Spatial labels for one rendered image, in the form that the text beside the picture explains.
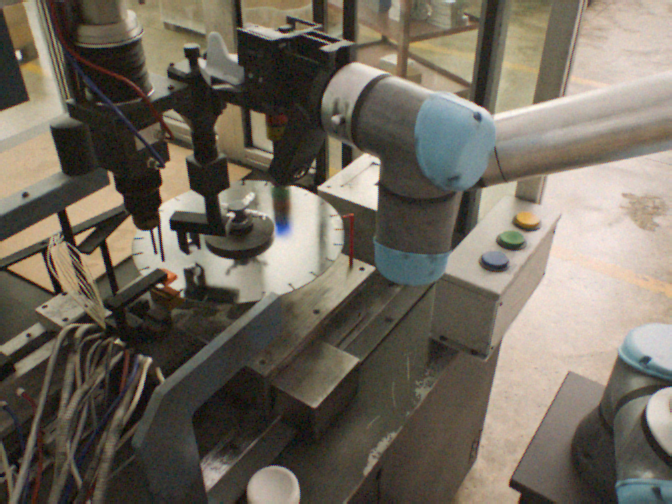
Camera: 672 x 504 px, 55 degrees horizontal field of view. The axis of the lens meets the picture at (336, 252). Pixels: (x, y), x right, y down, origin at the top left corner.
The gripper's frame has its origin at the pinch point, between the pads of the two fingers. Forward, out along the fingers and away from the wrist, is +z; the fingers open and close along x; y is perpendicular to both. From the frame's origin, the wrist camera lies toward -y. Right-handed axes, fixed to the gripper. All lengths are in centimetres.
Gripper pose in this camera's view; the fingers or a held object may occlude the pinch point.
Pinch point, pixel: (216, 67)
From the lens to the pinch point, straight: 79.0
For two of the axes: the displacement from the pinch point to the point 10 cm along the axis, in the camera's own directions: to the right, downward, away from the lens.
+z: -7.2, -4.2, 5.5
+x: -6.9, 4.1, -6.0
